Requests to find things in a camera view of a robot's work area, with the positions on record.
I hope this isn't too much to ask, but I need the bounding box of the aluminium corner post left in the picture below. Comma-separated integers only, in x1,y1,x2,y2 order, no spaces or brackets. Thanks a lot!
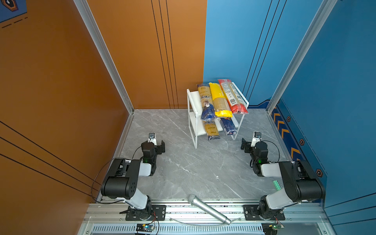
73,0,134,115

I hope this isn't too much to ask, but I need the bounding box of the small green lego strip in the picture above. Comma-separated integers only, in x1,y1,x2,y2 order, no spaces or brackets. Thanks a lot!
273,180,282,191

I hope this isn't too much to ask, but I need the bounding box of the aluminium corner post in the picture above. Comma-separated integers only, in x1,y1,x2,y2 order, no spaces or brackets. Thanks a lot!
73,0,134,115
266,0,337,115

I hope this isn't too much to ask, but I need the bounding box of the silver microphone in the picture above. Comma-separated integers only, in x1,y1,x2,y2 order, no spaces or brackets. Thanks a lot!
188,194,231,225

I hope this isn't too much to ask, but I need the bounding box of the yellow blue-top spaghetti bag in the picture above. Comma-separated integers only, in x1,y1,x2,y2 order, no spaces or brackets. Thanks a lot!
197,84,217,121

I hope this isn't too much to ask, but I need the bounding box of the blue yellow spaghetti bag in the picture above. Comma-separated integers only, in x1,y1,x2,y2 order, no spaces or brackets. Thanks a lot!
202,119,220,141

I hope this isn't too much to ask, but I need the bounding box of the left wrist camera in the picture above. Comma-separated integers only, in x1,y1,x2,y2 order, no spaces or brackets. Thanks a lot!
147,133,157,146

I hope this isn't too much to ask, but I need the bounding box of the circuit board right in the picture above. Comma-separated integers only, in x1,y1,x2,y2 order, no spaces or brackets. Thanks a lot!
262,223,285,235

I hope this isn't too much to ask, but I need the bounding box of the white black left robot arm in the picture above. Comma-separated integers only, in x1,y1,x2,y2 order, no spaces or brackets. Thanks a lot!
101,141,165,220

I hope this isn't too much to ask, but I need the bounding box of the red spaghetti package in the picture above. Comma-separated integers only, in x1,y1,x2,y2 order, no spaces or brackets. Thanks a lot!
218,79,248,114

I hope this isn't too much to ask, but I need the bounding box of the green circuit board left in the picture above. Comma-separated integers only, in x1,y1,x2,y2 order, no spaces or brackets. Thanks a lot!
136,224,156,234

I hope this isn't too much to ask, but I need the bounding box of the white two-tier metal shelf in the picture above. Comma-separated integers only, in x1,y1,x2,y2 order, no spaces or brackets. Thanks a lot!
187,82,249,149

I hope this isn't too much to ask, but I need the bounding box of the dark blue Barilla spaghetti box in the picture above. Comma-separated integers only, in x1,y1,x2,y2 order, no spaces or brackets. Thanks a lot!
219,117,237,136

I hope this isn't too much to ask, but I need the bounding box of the aluminium corner post right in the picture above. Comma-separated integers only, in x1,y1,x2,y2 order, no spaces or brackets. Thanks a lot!
266,0,337,115

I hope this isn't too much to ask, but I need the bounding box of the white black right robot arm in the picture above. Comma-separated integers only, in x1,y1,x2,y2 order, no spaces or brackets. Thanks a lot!
240,138,326,220

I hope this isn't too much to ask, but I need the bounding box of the yellow spaghetti package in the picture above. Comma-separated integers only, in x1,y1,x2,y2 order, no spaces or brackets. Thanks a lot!
209,83,233,118

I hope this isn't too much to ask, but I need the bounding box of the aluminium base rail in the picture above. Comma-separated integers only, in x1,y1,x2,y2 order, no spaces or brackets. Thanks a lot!
78,199,336,235

